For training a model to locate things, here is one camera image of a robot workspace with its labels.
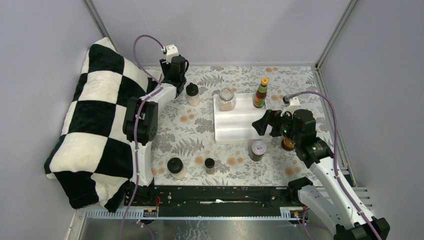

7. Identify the red lid sauce jar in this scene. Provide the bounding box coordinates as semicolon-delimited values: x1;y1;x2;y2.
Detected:
281;137;295;151

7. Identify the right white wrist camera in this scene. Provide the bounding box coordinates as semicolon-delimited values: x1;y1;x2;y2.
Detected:
282;95;301;115

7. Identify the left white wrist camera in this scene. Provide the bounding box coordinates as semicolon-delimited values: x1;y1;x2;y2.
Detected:
162;44;180;64

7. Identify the white lid brown jar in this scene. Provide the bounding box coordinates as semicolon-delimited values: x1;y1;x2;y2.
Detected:
249;140;267;162

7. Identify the black cap white bean jar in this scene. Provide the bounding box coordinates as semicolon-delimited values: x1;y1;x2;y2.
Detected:
185;82;201;107

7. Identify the floral table mat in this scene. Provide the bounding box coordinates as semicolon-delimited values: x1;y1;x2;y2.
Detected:
151;66;333;186

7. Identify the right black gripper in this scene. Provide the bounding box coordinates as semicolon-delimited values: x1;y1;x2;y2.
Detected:
251;109;301;144

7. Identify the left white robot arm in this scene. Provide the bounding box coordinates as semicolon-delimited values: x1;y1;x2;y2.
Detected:
122;54;189;206

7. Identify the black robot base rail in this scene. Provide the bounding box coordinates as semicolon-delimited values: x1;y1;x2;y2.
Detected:
124;185;304;218

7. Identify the white plastic organizer tray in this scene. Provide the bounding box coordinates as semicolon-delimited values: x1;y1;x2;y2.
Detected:
213;93;272;145

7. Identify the large black lid jar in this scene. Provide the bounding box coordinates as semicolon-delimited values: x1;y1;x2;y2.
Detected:
167;157;186;179

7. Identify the red label sauce bottle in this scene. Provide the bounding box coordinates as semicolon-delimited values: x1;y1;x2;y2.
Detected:
253;77;269;108

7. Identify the small black cap spice jar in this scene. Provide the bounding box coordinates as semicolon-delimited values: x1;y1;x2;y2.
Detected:
204;158;215;175

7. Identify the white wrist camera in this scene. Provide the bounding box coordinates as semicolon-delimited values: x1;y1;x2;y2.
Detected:
282;95;301;115
162;44;180;64

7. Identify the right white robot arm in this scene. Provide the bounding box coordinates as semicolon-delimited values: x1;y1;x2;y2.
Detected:
252;109;390;240

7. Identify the clear glass jar metal rim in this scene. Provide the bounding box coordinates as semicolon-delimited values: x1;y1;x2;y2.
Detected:
216;87;237;112

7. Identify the black white checkered pillow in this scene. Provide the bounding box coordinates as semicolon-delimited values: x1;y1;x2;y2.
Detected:
44;37;162;212

